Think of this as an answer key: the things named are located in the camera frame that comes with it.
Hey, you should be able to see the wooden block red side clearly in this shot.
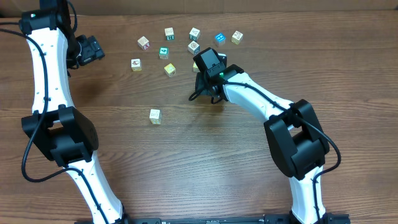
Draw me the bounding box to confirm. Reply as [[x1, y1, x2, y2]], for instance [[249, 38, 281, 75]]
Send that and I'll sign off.
[[137, 36, 150, 50]]

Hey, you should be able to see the wooden block animal picture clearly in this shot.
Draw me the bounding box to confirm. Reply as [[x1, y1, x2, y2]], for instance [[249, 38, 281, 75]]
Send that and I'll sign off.
[[131, 58, 142, 72]]

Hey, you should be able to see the wooden block green E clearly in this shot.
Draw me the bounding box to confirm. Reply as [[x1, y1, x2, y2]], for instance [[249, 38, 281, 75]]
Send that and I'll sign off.
[[164, 27, 175, 41]]

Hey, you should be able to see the green 4 block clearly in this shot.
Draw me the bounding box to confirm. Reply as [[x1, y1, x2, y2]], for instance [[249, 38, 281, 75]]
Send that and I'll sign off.
[[159, 47, 169, 60]]

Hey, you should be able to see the wooden block yellow side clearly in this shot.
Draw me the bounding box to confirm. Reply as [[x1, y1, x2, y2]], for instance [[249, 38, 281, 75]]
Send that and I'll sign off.
[[231, 30, 243, 45]]

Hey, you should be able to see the blue H block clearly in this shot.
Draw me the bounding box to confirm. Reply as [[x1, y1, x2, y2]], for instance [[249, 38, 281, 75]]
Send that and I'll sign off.
[[215, 33, 226, 47]]

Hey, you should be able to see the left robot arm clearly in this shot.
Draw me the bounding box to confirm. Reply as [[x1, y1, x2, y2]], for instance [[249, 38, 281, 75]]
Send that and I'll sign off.
[[19, 0, 131, 223]]

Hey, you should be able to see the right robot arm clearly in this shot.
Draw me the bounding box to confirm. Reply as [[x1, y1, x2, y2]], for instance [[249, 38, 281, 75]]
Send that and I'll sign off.
[[189, 48, 330, 223]]

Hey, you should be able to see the yellow top tilted block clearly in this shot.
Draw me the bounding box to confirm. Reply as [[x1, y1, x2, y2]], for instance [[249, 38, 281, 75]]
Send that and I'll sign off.
[[164, 63, 176, 77]]

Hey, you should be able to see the cardboard backdrop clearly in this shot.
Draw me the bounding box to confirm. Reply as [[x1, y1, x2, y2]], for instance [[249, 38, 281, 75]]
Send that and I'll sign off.
[[0, 0, 398, 19]]

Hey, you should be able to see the plain wooden block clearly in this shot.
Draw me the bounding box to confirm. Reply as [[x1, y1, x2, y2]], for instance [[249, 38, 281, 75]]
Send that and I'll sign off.
[[149, 109, 162, 120]]

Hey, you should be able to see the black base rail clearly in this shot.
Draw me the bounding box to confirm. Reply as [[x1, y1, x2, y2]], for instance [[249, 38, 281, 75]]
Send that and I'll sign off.
[[115, 213, 351, 224]]

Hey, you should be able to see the wooden block teal side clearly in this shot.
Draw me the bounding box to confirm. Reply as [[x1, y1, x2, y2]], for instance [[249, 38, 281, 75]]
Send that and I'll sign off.
[[189, 27, 200, 42]]

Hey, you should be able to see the wooden block blue D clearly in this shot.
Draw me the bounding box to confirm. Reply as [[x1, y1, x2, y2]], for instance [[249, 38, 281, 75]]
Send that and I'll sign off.
[[188, 40, 200, 55]]

